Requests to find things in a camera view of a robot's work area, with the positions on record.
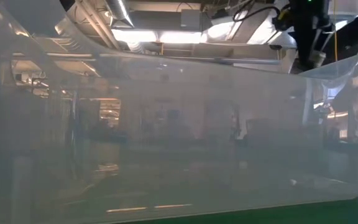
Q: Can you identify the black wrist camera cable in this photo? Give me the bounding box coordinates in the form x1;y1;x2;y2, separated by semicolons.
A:
232;0;281;22

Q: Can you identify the grey ceiling box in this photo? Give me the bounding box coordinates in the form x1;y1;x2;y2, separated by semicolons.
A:
180;8;203;31

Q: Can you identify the yellow hanging cord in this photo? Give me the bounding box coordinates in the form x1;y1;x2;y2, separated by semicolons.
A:
333;0;338;62

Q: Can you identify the clear plastic bin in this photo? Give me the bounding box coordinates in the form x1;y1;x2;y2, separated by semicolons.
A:
0;0;358;224

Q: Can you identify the green table mat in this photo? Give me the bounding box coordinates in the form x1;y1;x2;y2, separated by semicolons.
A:
113;151;358;224

